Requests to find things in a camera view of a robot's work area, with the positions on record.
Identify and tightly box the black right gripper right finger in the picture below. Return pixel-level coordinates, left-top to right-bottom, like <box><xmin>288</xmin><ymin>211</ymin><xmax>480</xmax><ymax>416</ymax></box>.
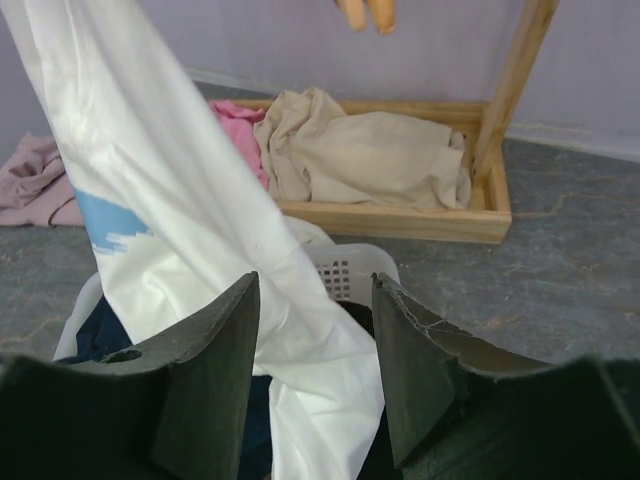
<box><xmin>372</xmin><ymin>274</ymin><xmax>639</xmax><ymax>479</ymax></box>

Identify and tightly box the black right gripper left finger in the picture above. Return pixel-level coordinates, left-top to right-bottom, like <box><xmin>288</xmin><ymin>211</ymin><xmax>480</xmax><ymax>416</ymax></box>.
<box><xmin>1</xmin><ymin>273</ymin><xmax>260</xmax><ymax>479</ymax></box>

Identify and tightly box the navy blue t shirt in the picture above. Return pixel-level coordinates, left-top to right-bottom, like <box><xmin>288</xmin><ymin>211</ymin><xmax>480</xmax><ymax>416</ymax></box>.
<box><xmin>52</xmin><ymin>294</ymin><xmax>396</xmax><ymax>480</ymax></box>

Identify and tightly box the white printed t shirt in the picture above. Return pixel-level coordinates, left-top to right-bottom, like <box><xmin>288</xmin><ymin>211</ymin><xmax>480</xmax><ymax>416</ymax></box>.
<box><xmin>1</xmin><ymin>1</ymin><xmax>384</xmax><ymax>479</ymax></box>

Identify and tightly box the black t shirt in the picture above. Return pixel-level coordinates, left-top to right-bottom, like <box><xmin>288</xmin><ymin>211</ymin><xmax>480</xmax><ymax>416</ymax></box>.
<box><xmin>338</xmin><ymin>301</ymin><xmax>375</xmax><ymax>338</ymax></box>

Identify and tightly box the wooden hanger with bar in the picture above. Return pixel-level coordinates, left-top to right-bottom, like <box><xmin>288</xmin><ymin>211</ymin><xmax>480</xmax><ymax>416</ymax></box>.
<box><xmin>367</xmin><ymin>0</ymin><xmax>396</xmax><ymax>35</ymax></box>

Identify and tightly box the white perforated plastic basket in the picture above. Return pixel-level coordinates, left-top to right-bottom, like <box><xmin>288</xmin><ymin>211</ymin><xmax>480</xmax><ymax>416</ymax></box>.
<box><xmin>53</xmin><ymin>217</ymin><xmax>399</xmax><ymax>362</ymax></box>

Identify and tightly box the wooden clothes rack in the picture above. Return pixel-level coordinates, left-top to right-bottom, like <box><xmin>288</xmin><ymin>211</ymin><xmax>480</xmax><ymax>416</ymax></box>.
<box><xmin>280</xmin><ymin>1</ymin><xmax>558</xmax><ymax>244</ymax></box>

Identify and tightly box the mauve pink crumpled garment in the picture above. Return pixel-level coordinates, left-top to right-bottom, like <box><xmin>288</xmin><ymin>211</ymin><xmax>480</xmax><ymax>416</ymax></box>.
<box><xmin>1</xmin><ymin>133</ymin><xmax>84</xmax><ymax>227</ymax></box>

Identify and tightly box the cream cloth in rack base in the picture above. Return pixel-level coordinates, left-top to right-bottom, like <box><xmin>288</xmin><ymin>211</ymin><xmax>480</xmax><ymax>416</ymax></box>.
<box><xmin>254</xmin><ymin>88</ymin><xmax>471</xmax><ymax>209</ymax></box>

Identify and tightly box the hot pink cloth in rack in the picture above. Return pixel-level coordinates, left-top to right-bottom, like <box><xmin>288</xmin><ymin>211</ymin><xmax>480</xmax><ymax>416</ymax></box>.
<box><xmin>209</xmin><ymin>100</ymin><xmax>269</xmax><ymax>189</ymax></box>

